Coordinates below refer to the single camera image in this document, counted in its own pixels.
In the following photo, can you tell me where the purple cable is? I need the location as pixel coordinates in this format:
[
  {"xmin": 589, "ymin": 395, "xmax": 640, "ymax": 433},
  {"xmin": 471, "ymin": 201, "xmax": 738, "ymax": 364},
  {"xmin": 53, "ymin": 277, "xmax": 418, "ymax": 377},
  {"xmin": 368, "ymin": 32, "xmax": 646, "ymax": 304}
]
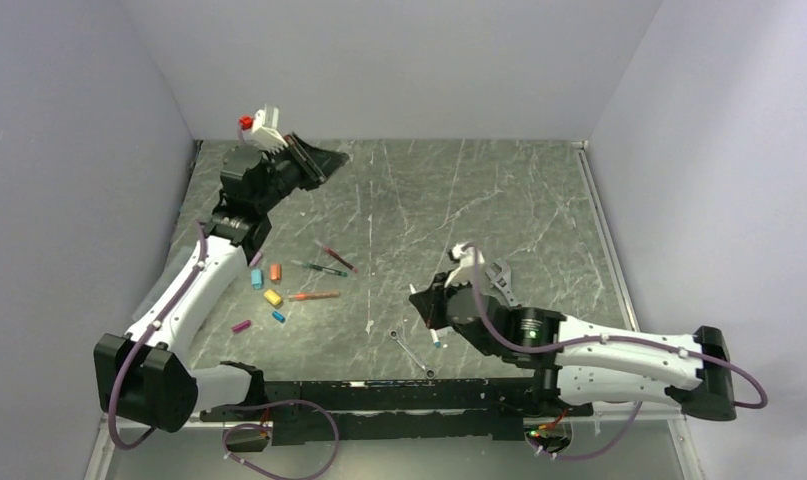
[
  {"xmin": 108, "ymin": 221, "xmax": 341, "ymax": 480},
  {"xmin": 465, "ymin": 243, "xmax": 770, "ymax": 463}
]

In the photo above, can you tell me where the clear plastic parts box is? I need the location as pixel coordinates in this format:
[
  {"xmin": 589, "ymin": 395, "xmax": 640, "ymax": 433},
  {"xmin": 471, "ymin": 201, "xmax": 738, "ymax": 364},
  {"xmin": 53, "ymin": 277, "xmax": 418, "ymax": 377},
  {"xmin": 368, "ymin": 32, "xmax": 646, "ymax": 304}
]
[{"xmin": 131, "ymin": 264, "xmax": 182, "ymax": 323}]

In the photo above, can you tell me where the aluminium side rail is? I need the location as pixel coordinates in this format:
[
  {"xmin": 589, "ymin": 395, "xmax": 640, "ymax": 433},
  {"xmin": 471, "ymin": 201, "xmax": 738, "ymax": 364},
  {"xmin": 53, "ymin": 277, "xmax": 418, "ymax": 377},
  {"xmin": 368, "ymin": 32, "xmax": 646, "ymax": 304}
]
[{"xmin": 571, "ymin": 141, "xmax": 641, "ymax": 331}]

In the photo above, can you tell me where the green marker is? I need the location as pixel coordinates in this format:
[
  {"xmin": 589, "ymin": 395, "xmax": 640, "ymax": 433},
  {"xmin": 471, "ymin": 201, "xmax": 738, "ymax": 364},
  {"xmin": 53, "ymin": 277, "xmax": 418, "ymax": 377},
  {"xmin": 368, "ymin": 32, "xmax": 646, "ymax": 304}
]
[{"xmin": 290, "ymin": 260, "xmax": 348, "ymax": 277}]

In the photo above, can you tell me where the magenta marker cap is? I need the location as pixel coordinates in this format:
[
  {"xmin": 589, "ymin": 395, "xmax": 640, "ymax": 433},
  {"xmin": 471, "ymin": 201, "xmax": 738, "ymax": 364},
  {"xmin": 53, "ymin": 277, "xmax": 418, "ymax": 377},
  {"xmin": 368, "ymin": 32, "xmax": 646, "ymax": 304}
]
[{"xmin": 231, "ymin": 320, "xmax": 252, "ymax": 334}]

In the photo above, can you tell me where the blue highlighter cap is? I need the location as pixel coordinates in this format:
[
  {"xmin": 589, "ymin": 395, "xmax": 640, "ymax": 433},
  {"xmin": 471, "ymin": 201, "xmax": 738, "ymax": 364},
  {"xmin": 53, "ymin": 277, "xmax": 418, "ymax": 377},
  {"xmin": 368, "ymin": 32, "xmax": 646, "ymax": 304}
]
[{"xmin": 250, "ymin": 268, "xmax": 264, "ymax": 290}]

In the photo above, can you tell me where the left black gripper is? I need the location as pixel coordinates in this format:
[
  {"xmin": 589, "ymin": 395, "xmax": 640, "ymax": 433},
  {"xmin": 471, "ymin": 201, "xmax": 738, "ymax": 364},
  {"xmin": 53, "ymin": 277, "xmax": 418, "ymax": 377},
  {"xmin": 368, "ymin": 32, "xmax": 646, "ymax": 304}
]
[{"xmin": 255, "ymin": 132, "xmax": 349, "ymax": 214}]

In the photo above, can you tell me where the orange marker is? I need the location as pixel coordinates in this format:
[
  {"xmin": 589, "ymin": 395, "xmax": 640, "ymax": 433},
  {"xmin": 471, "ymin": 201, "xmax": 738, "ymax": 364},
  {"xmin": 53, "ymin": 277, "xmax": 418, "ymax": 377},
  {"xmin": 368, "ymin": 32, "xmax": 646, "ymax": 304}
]
[{"xmin": 287, "ymin": 291, "xmax": 341, "ymax": 302}]

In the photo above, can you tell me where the yellow highlighter cap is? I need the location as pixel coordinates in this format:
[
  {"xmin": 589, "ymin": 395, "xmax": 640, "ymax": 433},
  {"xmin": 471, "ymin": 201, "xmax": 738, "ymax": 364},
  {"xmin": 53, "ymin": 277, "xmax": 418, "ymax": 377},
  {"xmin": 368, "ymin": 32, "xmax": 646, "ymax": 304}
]
[{"xmin": 263, "ymin": 289, "xmax": 283, "ymax": 308}]

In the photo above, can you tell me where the blue capped white marker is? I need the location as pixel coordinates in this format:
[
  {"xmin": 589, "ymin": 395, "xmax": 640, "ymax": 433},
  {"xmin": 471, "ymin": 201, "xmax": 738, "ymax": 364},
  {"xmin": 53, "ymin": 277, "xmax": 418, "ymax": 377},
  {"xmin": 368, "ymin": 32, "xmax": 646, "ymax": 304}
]
[{"xmin": 429, "ymin": 329, "xmax": 442, "ymax": 348}]

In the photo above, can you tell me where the dark red marker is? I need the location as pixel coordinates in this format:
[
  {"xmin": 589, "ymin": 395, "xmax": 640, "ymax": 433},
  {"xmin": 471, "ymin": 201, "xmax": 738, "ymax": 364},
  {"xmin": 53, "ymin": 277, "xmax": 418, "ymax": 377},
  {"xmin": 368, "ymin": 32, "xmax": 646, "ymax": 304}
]
[{"xmin": 314, "ymin": 239, "xmax": 358, "ymax": 273}]

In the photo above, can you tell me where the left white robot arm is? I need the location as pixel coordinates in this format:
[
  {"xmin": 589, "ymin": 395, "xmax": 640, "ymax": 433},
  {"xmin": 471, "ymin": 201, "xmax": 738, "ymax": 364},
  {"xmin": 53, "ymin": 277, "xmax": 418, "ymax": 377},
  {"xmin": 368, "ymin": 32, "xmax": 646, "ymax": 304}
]
[{"xmin": 93, "ymin": 134, "xmax": 349, "ymax": 432}]

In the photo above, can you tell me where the pink highlighter cap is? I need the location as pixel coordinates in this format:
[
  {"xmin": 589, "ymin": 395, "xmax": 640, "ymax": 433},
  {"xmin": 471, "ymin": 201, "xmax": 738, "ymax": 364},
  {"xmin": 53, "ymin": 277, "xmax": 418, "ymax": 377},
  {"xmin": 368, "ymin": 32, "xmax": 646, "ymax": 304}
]
[{"xmin": 248, "ymin": 250, "xmax": 264, "ymax": 268}]

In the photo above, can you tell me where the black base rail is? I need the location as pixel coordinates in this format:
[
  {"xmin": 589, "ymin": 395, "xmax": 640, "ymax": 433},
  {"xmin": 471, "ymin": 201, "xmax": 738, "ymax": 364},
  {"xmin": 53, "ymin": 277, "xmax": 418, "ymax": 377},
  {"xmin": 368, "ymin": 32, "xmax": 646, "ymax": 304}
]
[{"xmin": 200, "ymin": 377, "xmax": 594, "ymax": 446}]

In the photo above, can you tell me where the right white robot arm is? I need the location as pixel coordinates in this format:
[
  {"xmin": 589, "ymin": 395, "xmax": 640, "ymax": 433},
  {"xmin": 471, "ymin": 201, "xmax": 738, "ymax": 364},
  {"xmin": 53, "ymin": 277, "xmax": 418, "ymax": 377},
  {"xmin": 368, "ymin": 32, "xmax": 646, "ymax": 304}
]
[{"xmin": 408, "ymin": 273, "xmax": 736, "ymax": 422}]

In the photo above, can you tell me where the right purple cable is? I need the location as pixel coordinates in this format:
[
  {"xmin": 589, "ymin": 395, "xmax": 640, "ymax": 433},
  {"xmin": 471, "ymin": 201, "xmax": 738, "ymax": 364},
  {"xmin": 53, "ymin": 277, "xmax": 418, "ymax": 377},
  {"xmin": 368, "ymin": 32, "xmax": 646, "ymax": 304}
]
[{"xmin": 465, "ymin": 243, "xmax": 770, "ymax": 463}]

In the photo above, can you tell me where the orange highlighter cap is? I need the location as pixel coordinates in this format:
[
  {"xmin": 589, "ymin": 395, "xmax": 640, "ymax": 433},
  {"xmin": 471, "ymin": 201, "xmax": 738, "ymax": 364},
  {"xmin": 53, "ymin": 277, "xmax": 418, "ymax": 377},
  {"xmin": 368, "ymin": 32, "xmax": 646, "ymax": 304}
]
[{"xmin": 269, "ymin": 263, "xmax": 283, "ymax": 284}]

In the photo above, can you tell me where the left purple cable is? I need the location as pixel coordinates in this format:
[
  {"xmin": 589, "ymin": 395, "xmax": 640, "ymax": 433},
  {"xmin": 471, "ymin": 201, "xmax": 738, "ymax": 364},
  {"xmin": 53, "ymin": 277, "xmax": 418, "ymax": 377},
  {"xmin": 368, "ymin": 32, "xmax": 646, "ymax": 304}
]
[{"xmin": 108, "ymin": 221, "xmax": 341, "ymax": 480}]

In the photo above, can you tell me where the silver ratchet wrench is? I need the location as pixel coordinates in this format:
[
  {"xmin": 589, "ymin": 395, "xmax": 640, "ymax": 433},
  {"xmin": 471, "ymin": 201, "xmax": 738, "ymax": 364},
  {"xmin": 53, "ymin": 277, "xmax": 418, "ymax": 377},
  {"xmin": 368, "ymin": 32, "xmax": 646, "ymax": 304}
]
[{"xmin": 389, "ymin": 330, "xmax": 436, "ymax": 379}]

